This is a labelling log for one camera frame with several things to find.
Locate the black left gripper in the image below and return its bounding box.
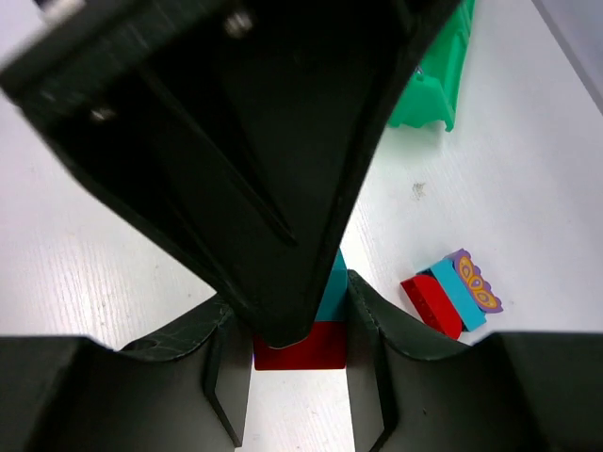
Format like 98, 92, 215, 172
1, 1, 458, 155

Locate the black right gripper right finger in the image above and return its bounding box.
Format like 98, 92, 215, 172
346, 272, 602, 451

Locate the teal red lime lego stack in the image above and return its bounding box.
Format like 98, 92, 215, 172
253, 250, 348, 371

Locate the green divided plastic bin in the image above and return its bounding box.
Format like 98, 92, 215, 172
387, 0, 475, 132

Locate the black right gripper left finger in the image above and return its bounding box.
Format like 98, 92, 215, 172
1, 297, 253, 451

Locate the purple teal red lego stack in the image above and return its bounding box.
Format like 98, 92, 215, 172
400, 249, 503, 340

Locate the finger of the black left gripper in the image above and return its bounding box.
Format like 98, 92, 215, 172
46, 27, 425, 349

